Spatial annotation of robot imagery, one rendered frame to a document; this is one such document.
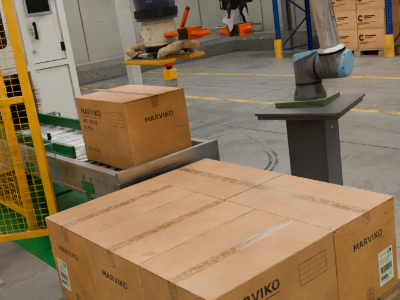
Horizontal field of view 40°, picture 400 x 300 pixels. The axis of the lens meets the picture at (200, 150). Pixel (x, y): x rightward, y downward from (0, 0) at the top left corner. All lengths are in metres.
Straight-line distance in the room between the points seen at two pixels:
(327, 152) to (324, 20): 0.74
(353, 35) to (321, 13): 7.90
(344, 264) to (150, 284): 0.73
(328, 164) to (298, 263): 1.36
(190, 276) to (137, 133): 1.32
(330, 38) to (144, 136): 1.13
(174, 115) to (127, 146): 0.33
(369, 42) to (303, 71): 7.59
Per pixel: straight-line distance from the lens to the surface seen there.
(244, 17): 2.47
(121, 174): 2.90
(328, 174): 3.23
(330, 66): 3.09
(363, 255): 2.27
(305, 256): 1.97
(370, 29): 10.70
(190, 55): 2.81
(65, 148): 3.66
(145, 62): 2.79
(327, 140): 3.20
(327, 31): 3.06
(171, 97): 3.11
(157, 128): 3.07
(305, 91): 3.18
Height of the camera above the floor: 1.41
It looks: 15 degrees down
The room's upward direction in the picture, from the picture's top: 8 degrees counter-clockwise
